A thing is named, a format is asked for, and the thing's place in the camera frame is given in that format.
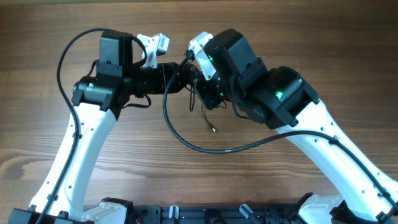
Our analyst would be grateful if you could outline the black usb cable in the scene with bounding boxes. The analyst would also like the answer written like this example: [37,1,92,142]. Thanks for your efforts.
[185,62,228,134]

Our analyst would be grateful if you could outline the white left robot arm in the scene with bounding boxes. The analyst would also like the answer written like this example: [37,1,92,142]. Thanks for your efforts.
[9,29,193,223]

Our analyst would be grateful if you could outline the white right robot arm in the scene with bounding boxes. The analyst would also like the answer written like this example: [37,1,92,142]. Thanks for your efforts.
[188,29,397,223]

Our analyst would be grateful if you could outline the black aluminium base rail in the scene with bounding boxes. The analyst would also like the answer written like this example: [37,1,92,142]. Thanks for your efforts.
[128,204,304,224]

